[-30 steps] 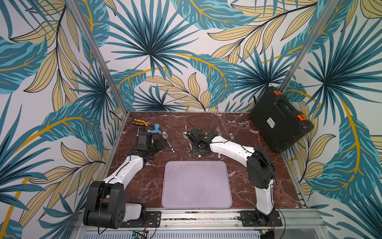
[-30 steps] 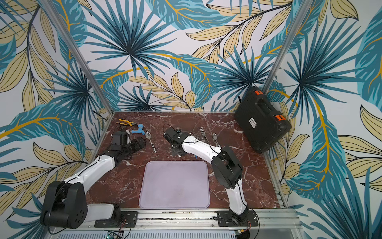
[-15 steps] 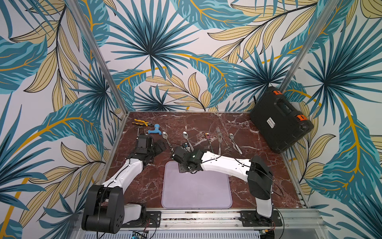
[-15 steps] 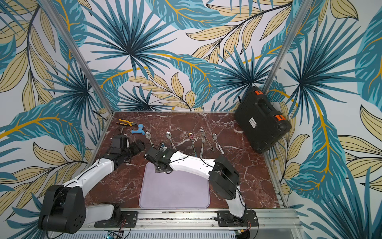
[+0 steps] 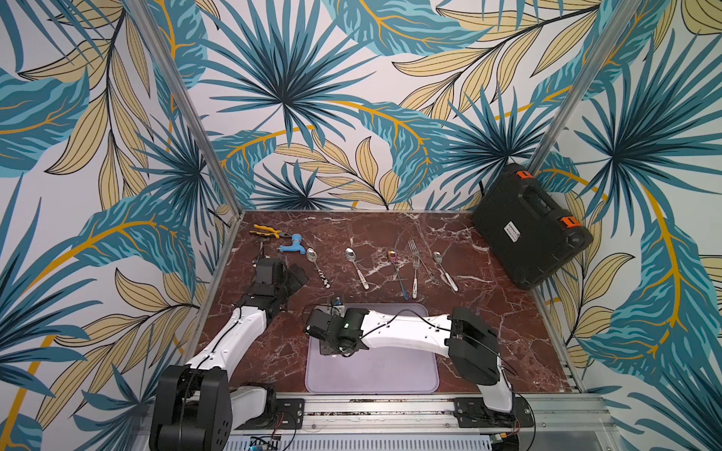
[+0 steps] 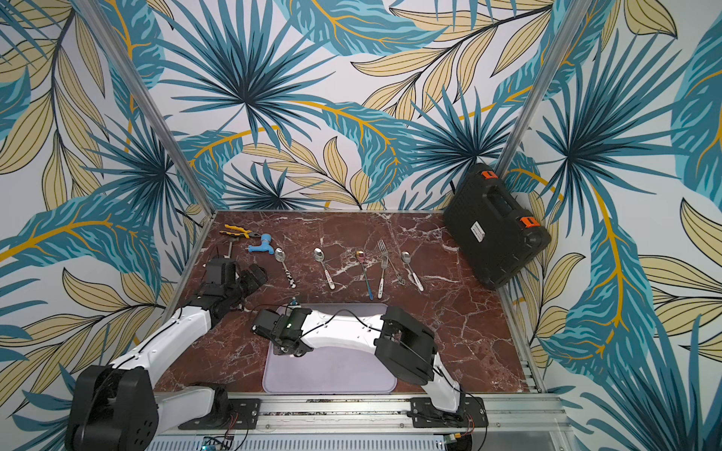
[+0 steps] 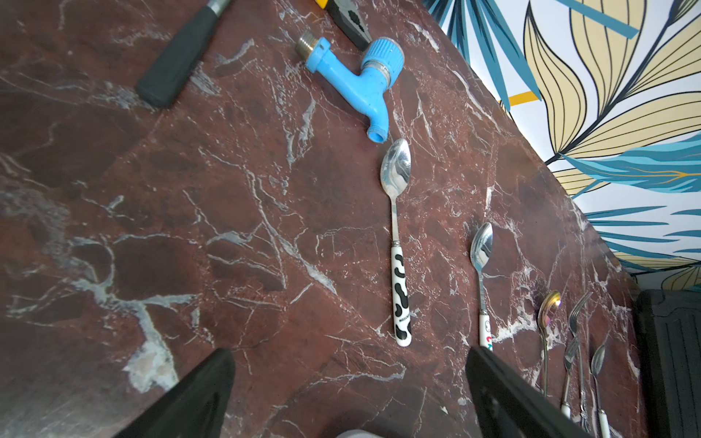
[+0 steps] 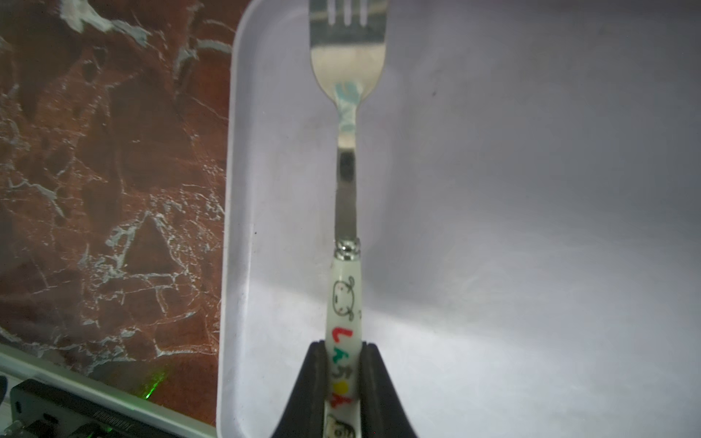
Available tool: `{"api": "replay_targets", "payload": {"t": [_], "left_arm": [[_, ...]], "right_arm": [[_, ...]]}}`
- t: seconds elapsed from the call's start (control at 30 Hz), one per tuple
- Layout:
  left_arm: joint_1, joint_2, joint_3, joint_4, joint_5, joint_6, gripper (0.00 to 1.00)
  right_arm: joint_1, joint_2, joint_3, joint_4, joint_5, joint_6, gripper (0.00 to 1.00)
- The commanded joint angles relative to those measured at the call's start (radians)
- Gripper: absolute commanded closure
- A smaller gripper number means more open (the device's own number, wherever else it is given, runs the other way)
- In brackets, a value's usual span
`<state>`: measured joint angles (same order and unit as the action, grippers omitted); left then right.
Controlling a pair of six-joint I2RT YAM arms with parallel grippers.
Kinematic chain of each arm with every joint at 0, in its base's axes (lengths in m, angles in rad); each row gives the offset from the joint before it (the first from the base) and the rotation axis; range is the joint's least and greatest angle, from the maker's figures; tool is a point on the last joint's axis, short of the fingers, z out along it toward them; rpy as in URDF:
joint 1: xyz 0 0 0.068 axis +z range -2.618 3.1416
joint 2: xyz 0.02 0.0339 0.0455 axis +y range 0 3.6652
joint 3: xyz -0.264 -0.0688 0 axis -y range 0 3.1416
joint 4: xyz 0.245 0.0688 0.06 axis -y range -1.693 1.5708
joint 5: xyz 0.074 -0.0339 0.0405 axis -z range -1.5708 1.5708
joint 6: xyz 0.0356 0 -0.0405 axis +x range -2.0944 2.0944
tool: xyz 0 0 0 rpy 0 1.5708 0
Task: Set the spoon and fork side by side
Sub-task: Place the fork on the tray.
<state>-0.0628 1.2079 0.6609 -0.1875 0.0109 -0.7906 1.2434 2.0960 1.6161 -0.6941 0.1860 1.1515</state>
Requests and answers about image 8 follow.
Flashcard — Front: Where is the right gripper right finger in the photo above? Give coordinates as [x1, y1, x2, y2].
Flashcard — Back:
[360, 342, 417, 438]

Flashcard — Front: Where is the lavender placemat tray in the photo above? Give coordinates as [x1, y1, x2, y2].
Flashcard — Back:
[217, 1, 700, 437]

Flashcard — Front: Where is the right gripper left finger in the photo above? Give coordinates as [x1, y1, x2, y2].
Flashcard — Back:
[271, 341, 329, 438]

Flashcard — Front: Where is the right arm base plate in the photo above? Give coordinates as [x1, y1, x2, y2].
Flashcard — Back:
[1, 380, 174, 438]

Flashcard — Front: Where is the cartoon handle fork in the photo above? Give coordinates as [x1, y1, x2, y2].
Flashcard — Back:
[309, 1, 389, 437]

